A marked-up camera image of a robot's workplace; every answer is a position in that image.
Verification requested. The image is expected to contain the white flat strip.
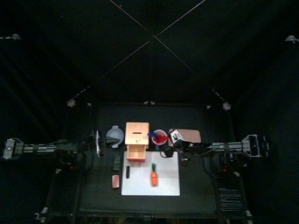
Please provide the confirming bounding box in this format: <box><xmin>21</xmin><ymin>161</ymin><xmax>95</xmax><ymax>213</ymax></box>
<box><xmin>95</xmin><ymin>129</ymin><xmax>101</xmax><ymax>158</ymax></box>

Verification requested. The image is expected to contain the clear plastic measuring cup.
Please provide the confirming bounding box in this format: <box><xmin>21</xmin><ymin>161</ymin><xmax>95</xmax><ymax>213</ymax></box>
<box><xmin>105</xmin><ymin>125</ymin><xmax>126</xmax><ymax>149</ymax></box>

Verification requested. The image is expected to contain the white block with black print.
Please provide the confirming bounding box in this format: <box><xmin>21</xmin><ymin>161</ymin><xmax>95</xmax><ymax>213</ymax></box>
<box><xmin>170</xmin><ymin>129</ymin><xmax>183</xmax><ymax>143</ymax></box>

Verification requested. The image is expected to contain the dark green toy block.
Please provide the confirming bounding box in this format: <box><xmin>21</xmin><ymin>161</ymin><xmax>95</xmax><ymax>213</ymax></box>
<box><xmin>112</xmin><ymin>154</ymin><xmax>123</xmax><ymax>172</ymax></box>

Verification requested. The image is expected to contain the wooden box with drawer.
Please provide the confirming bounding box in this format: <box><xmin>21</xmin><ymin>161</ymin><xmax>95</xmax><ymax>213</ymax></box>
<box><xmin>124</xmin><ymin>122</ymin><xmax>151</xmax><ymax>163</ymax></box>

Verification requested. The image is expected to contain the white cutting mat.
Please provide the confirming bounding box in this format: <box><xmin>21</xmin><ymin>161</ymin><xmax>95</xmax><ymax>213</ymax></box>
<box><xmin>120</xmin><ymin>150</ymin><xmax>182</xmax><ymax>197</ymax></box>

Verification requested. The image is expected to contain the orange toy carrot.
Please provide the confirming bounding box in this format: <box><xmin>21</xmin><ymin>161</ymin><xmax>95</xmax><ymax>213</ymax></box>
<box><xmin>150</xmin><ymin>163</ymin><xmax>160</xmax><ymax>187</ymax></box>

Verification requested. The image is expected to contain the pink sponge block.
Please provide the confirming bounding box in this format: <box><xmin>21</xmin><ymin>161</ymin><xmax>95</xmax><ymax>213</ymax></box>
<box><xmin>111</xmin><ymin>174</ymin><xmax>122</xmax><ymax>189</ymax></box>

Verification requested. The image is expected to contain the white printed label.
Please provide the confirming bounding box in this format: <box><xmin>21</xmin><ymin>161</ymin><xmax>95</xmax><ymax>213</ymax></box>
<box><xmin>218</xmin><ymin>187</ymin><xmax>243</xmax><ymax>213</ymax></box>

